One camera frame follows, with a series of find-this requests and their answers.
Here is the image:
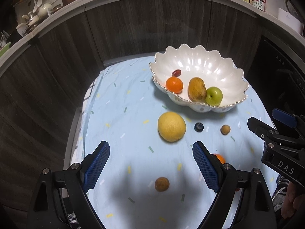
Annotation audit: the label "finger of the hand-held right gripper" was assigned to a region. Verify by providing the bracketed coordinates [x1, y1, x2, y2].
[272, 108, 305, 134]
[247, 117, 277, 144]

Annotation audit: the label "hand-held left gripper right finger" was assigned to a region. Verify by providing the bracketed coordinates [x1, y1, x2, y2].
[192, 141, 278, 229]

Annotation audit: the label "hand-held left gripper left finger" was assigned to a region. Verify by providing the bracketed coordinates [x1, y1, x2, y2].
[27, 141, 111, 229]

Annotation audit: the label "large yellow citrus fruit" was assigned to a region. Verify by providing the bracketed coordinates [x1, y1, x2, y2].
[157, 112, 186, 143]

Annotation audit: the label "green apple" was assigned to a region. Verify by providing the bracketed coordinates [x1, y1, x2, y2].
[205, 87, 223, 106]

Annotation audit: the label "yellow mango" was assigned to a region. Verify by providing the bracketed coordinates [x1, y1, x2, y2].
[188, 77, 207, 101]

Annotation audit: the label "white scalloped ceramic bowl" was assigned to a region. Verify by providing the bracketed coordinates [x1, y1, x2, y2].
[149, 44, 249, 113]

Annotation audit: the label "person's right hand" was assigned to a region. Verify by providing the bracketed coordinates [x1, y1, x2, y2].
[280, 182, 305, 220]

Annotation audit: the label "black white striped cloth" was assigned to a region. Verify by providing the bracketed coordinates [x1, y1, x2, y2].
[272, 174, 290, 214]

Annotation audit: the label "black built-in dishwasher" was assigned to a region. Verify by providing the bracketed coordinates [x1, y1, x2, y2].
[258, 35, 305, 129]

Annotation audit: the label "light blue patterned cloth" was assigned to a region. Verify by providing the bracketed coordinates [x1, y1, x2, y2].
[64, 55, 279, 229]

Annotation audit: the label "white rice cooker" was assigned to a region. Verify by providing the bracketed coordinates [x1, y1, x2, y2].
[278, 0, 304, 34]

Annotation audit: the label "dark wood kitchen cabinets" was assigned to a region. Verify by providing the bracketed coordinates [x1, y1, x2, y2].
[0, 0, 262, 229]

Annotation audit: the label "green plastic basin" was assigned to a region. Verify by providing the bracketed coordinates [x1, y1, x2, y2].
[0, 42, 12, 56]

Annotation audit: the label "white teapot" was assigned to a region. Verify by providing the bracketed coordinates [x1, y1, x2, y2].
[38, 3, 53, 16]

